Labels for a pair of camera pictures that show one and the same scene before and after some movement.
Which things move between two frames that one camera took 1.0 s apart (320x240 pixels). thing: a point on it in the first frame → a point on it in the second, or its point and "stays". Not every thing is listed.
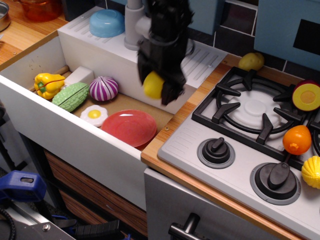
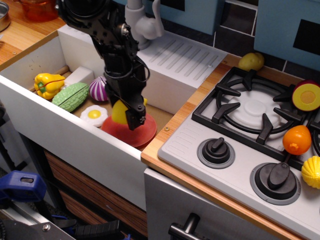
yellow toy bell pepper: x=48 y=85 stays
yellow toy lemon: x=153 y=85 → x=119 y=112
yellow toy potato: x=251 y=61 stays
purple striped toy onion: x=103 y=88 stays
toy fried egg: x=95 y=115 stays
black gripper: x=162 y=51 → x=126 y=77
